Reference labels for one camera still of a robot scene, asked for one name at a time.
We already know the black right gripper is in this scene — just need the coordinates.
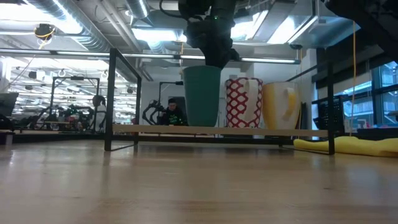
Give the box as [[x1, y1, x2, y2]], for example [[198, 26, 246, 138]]
[[178, 0, 241, 70]]

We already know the dark green cup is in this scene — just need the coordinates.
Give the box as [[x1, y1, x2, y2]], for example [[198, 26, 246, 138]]
[[182, 65, 223, 127]]

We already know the white mug red lattice pattern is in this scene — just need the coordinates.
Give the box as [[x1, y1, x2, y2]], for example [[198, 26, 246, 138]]
[[224, 77, 264, 129]]

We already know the long ceiling strip light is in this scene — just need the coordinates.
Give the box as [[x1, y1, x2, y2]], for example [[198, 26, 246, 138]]
[[0, 48, 301, 65]]

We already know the seated person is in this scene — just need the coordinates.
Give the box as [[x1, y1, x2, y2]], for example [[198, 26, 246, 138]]
[[160, 97, 188, 127]]

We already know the black plastic crate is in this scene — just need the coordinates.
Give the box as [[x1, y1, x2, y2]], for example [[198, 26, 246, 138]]
[[316, 98, 346, 136]]

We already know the standing person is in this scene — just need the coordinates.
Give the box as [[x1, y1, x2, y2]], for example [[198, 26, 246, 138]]
[[91, 95, 108, 133]]

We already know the yellow cloth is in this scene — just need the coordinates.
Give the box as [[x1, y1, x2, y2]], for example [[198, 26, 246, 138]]
[[293, 136, 398, 157]]

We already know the black monitor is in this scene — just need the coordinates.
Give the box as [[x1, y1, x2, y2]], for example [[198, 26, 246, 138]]
[[0, 91, 20, 118]]

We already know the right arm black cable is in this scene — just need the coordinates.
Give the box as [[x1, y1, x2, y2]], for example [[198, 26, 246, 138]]
[[159, 0, 188, 22]]

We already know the hanging yellow cable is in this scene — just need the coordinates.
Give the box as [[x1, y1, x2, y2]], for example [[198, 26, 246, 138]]
[[350, 21, 357, 138]]

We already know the silver ceiling duct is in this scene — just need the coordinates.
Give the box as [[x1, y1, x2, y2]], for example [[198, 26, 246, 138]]
[[26, 0, 110, 53]]

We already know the black background stand frame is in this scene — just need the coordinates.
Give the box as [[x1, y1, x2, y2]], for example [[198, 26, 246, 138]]
[[50, 75, 101, 131]]

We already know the black aluminium table frame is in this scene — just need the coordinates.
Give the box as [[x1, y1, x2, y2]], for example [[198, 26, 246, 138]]
[[12, 133, 296, 146]]

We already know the black ceiling dome camera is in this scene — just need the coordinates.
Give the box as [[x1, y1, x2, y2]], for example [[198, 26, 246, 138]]
[[34, 23, 57, 40]]

